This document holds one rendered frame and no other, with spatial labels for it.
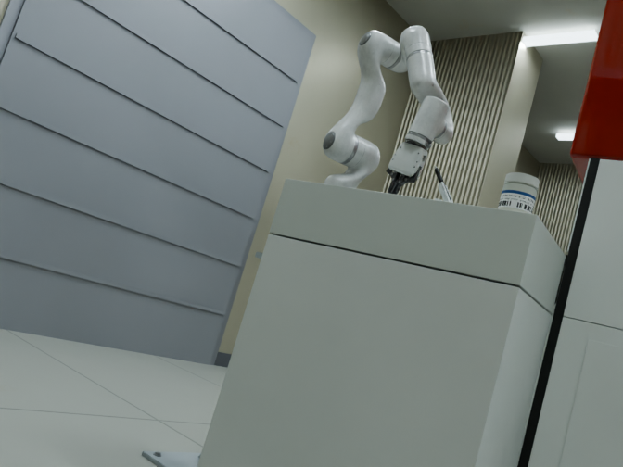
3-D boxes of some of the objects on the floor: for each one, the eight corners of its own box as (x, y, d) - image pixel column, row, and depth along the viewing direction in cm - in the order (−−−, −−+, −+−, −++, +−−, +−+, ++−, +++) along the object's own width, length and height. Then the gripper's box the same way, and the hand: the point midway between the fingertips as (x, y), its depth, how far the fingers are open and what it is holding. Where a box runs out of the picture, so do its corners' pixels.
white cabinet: (526, 605, 185) (586, 344, 196) (408, 737, 106) (519, 287, 117) (348, 515, 220) (407, 299, 231) (160, 564, 141) (263, 233, 152)
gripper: (393, 132, 195) (367, 183, 195) (432, 145, 187) (406, 198, 187) (401, 141, 202) (377, 190, 201) (440, 154, 193) (414, 206, 193)
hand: (394, 188), depth 194 cm, fingers closed
